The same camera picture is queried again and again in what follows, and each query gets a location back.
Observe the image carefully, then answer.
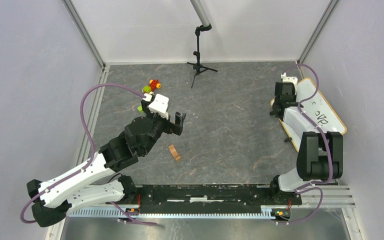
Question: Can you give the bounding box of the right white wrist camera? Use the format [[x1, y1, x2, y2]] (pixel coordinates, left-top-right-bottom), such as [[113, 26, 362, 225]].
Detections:
[[280, 72, 298, 85]]

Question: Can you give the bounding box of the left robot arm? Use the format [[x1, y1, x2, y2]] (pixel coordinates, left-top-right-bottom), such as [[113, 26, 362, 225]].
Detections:
[[26, 112, 186, 228]]

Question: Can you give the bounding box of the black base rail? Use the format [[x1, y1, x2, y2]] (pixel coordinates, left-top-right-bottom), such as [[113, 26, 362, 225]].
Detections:
[[131, 184, 302, 214]]

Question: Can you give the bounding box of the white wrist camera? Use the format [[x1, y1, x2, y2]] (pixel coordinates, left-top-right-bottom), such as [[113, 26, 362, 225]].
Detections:
[[280, 72, 298, 85], [141, 93, 170, 120]]

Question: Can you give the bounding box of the black tripod stand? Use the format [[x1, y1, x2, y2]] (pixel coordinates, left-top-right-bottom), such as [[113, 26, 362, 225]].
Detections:
[[187, 24, 218, 89]]

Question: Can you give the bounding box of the white cable comb strip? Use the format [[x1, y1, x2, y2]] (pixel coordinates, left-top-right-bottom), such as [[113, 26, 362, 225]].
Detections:
[[68, 206, 290, 221]]

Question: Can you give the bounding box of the white whiteboard wooden frame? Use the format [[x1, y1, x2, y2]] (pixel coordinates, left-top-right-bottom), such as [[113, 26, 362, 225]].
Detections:
[[270, 77, 347, 151]]

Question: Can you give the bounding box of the grey overhead pole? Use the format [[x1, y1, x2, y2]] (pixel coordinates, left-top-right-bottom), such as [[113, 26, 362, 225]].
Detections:
[[190, 0, 212, 31]]

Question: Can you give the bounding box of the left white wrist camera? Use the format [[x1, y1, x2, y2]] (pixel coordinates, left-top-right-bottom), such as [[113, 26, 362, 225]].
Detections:
[[141, 93, 170, 120]]

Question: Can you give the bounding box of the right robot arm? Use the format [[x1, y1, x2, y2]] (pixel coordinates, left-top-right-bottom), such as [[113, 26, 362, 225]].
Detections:
[[268, 77, 347, 204]]

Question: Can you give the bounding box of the red toy brick car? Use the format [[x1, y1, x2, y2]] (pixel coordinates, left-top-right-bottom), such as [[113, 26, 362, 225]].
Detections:
[[142, 79, 162, 94]]

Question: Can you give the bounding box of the brown wooden arch block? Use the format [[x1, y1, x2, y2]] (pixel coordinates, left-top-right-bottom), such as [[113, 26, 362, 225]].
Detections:
[[168, 144, 182, 162]]

